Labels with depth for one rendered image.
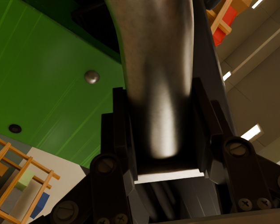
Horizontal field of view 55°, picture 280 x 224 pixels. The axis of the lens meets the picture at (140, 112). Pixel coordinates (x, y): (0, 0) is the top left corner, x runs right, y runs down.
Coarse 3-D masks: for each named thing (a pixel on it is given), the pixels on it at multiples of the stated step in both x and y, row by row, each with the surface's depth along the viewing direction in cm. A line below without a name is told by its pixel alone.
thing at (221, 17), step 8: (224, 0) 374; (232, 0) 374; (240, 0) 368; (248, 0) 374; (216, 8) 383; (224, 8) 338; (232, 8) 360; (240, 8) 378; (208, 16) 337; (216, 16) 330; (224, 16) 351; (232, 16) 357; (216, 24) 328; (224, 24) 339; (216, 32) 339; (224, 32) 344; (216, 40) 340
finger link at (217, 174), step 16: (192, 80) 13; (192, 96) 13; (192, 112) 13; (208, 112) 12; (192, 128) 13; (208, 128) 11; (224, 128) 12; (192, 144) 14; (208, 144) 11; (208, 160) 12; (208, 176) 12; (224, 176) 11; (272, 176) 10; (272, 192) 10
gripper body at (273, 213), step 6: (258, 210) 8; (264, 210) 8; (270, 210) 8; (276, 210) 8; (204, 216) 8; (210, 216) 8; (216, 216) 8; (222, 216) 8; (228, 216) 8; (234, 216) 8; (240, 216) 8; (246, 216) 8; (252, 216) 8; (258, 216) 8; (264, 216) 8; (270, 216) 8; (276, 216) 8; (162, 222) 8; (168, 222) 8; (174, 222) 8; (180, 222) 8; (186, 222) 8; (192, 222) 8; (198, 222) 8; (204, 222) 8; (210, 222) 8; (216, 222) 8; (222, 222) 8; (228, 222) 8; (234, 222) 8; (240, 222) 8; (246, 222) 8; (252, 222) 8; (258, 222) 8; (264, 222) 8; (270, 222) 8; (276, 222) 8
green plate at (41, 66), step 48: (0, 0) 15; (48, 0) 20; (0, 48) 17; (48, 48) 18; (96, 48) 18; (0, 96) 20; (48, 96) 20; (96, 96) 20; (48, 144) 23; (96, 144) 24
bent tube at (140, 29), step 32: (128, 0) 8; (160, 0) 8; (128, 32) 9; (160, 32) 9; (192, 32) 10; (128, 64) 10; (160, 64) 10; (192, 64) 11; (128, 96) 12; (160, 96) 11; (160, 128) 12; (160, 160) 14; (192, 160) 14
